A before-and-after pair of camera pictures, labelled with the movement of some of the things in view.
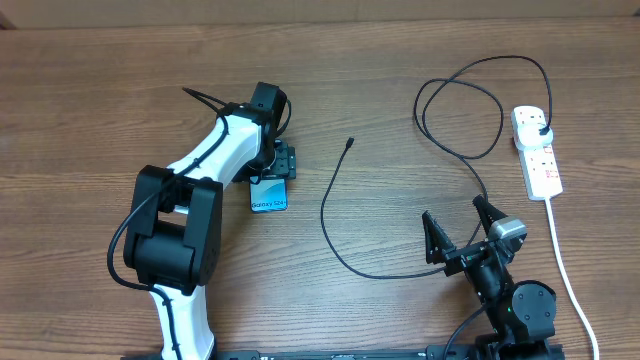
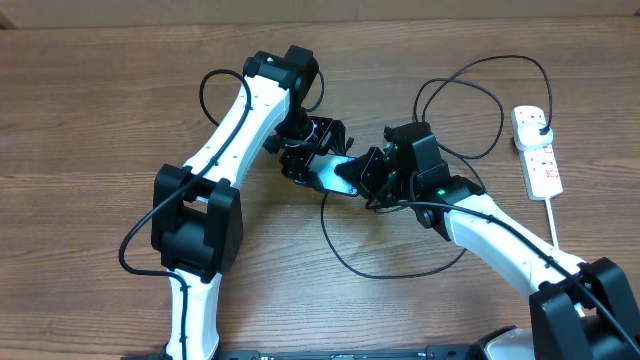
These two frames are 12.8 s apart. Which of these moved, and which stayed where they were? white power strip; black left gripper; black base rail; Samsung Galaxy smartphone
Moved: black left gripper; Samsung Galaxy smartphone
Stayed: white power strip; black base rail
